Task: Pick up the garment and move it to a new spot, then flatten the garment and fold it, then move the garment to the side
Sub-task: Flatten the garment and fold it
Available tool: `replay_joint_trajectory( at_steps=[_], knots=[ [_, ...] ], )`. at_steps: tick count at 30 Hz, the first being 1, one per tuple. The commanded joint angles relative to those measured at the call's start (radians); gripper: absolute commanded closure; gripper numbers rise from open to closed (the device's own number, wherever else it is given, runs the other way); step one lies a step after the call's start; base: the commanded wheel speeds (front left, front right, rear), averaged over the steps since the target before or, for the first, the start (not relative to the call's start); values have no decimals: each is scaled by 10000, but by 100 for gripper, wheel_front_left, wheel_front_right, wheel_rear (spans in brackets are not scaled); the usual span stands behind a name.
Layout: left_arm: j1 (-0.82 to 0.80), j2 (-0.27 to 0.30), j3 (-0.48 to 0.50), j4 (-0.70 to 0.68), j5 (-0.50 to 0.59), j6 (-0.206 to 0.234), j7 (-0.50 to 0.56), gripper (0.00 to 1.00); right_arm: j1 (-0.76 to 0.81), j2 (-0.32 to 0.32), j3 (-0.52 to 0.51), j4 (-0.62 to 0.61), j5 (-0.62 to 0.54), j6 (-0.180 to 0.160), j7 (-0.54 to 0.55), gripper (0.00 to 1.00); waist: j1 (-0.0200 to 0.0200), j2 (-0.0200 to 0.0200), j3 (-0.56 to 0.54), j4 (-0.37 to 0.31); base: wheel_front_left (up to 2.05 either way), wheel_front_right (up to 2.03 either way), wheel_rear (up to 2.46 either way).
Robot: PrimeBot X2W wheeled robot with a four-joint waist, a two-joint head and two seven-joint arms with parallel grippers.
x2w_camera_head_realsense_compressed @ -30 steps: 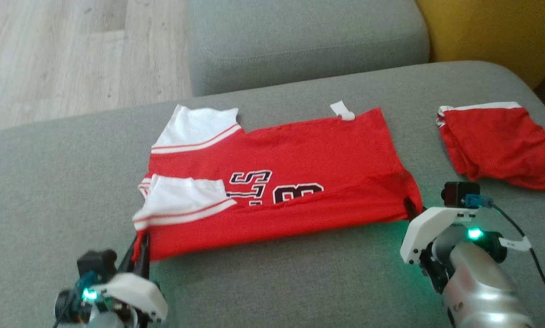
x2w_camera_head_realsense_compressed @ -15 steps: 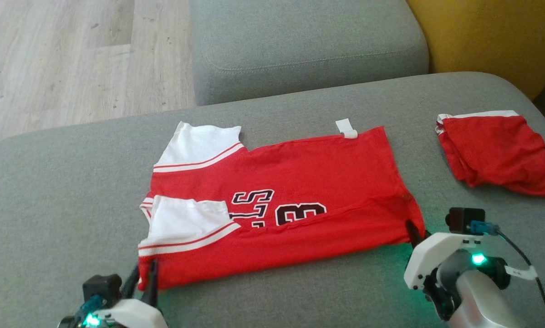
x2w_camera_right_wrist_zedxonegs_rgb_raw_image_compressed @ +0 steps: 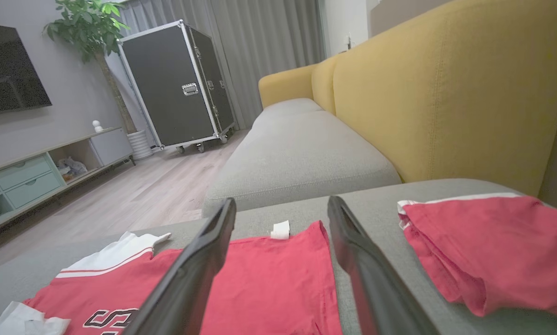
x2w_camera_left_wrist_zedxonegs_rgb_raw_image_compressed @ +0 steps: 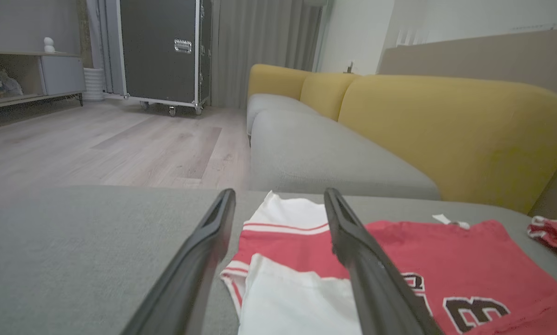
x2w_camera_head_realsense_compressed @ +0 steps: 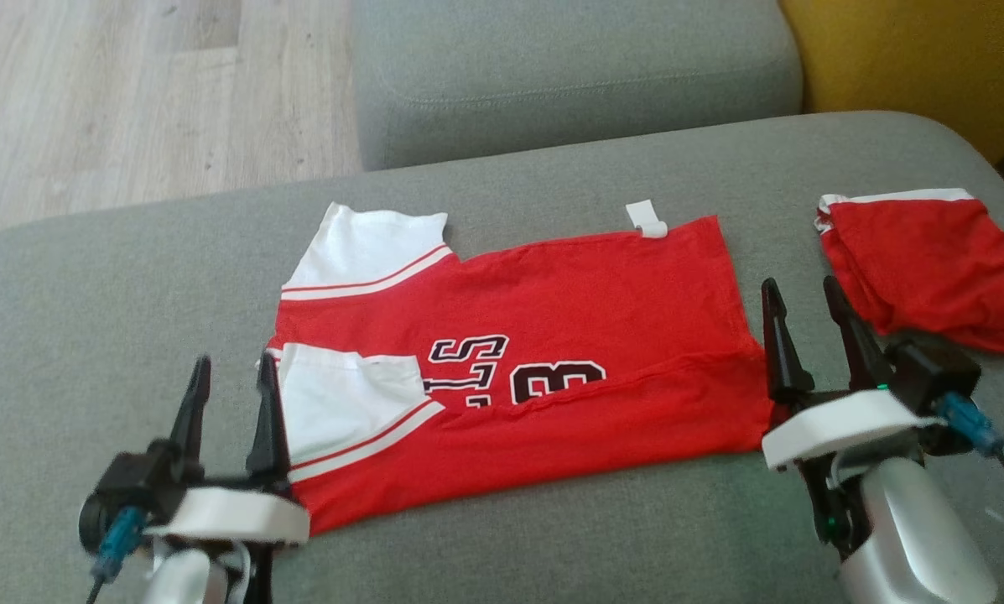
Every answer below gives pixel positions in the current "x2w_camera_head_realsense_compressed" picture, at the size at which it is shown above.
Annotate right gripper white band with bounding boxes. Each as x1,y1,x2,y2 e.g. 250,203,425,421
760,275,947,471

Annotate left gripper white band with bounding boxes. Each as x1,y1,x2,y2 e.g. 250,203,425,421
145,351,311,546

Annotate red shorts white waistband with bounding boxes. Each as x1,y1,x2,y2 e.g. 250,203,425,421
814,189,1004,357

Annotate red basketball jersey white sleeves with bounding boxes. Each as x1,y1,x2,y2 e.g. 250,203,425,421
257,200,776,536

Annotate yellow sofa backrest cushion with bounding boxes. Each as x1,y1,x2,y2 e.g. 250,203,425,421
778,0,1004,165

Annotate large grey sofa seat cushion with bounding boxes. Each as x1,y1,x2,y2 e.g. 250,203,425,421
0,111,1004,604

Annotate grey sofa back cushion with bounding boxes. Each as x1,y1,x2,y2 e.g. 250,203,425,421
349,0,804,173

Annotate left black cable blue plug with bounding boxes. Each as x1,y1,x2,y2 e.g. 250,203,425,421
86,506,148,604

